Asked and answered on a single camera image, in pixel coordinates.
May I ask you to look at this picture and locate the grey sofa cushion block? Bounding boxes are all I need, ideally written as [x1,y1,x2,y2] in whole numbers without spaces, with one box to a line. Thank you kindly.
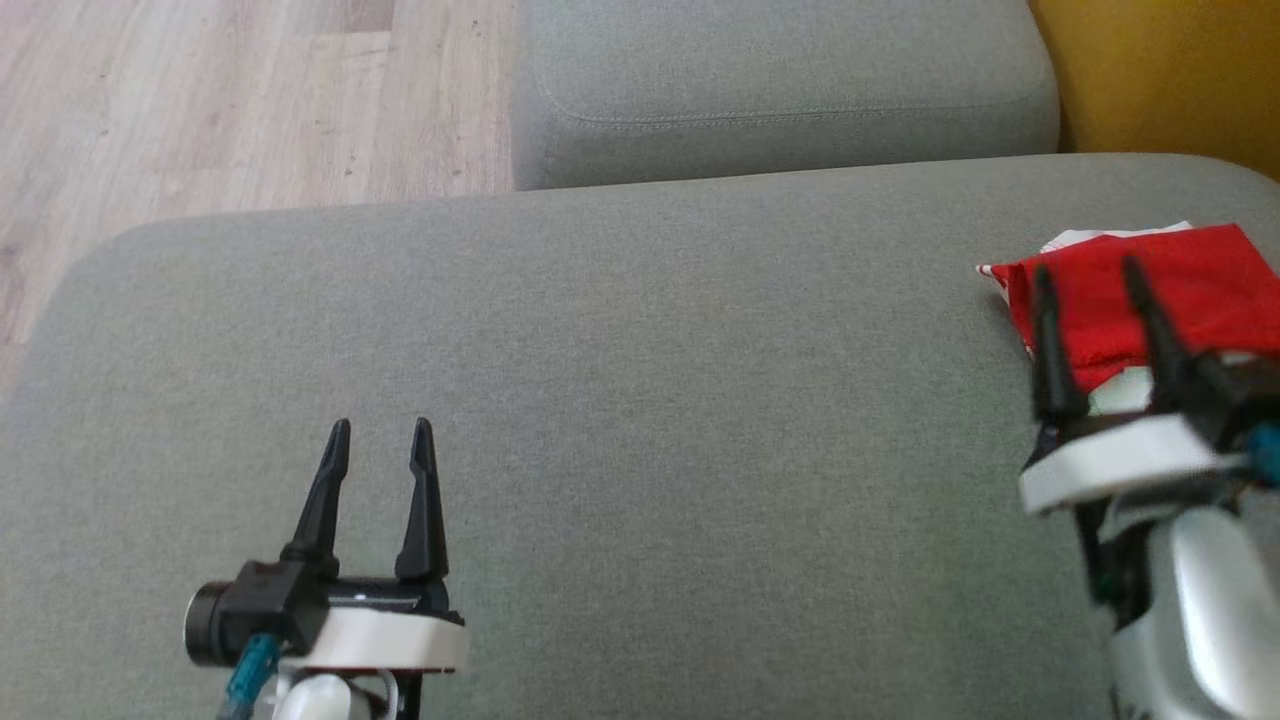
[510,0,1063,192]

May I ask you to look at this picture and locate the red and white shirt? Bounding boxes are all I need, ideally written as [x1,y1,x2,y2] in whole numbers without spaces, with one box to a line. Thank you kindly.
[976,223,1280,417]

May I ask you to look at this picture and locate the arm teal plug cable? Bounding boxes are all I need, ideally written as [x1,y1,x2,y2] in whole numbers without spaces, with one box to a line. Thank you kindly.
[216,631,285,720]
[1243,423,1280,483]

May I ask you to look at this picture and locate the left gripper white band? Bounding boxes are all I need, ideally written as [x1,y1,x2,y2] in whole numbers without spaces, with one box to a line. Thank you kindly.
[282,417,470,674]

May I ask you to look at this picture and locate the grey fabric sofa seat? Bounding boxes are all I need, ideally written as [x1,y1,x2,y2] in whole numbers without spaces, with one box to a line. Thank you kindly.
[0,152,1280,720]

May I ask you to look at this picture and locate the right arm teal plug cable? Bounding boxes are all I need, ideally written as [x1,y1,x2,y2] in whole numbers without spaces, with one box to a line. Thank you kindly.
[1243,423,1280,483]

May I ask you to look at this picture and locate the left arm teal plug cable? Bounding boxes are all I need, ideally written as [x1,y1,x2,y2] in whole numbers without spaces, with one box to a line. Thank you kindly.
[216,631,285,720]

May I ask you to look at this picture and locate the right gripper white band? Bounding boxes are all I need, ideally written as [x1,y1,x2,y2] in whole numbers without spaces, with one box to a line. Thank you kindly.
[1019,256,1249,518]

